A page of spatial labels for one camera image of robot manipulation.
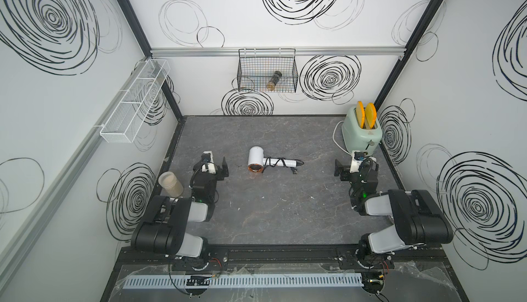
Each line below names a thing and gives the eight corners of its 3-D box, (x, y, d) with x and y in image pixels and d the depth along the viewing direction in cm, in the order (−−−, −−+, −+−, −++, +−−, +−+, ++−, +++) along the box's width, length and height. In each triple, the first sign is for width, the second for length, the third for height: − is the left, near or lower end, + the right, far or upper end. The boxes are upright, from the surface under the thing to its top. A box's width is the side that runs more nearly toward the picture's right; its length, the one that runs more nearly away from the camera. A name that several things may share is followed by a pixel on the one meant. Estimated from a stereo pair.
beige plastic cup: (166, 198, 91) (155, 186, 82) (170, 183, 96) (160, 171, 87) (184, 198, 91) (175, 186, 82) (188, 183, 96) (180, 171, 87)
